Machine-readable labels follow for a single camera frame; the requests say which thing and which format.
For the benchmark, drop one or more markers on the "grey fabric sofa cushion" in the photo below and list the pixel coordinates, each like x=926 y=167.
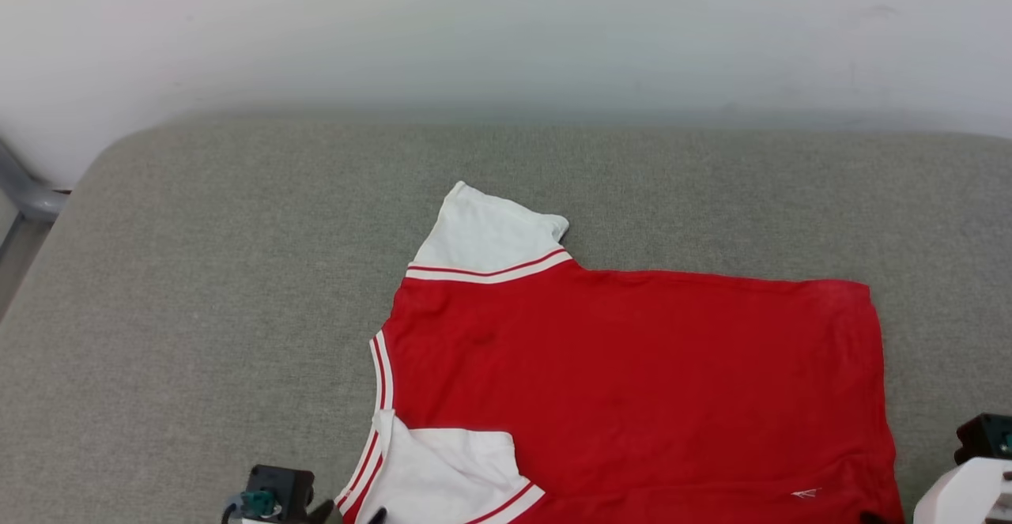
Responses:
x=198 y=350

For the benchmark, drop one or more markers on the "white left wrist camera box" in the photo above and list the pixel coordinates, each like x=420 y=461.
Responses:
x=285 y=488

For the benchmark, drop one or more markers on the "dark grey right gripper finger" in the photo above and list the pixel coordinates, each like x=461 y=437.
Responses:
x=870 y=518

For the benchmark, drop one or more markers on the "grey metal pipe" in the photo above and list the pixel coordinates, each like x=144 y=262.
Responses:
x=24 y=188

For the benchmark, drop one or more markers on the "teal connector plug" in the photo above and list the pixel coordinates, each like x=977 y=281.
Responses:
x=257 y=500

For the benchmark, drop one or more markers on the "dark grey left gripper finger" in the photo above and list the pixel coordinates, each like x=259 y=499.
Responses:
x=378 y=516
x=320 y=514

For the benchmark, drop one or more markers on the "red and white t-shirt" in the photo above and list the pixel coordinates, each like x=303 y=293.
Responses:
x=632 y=382

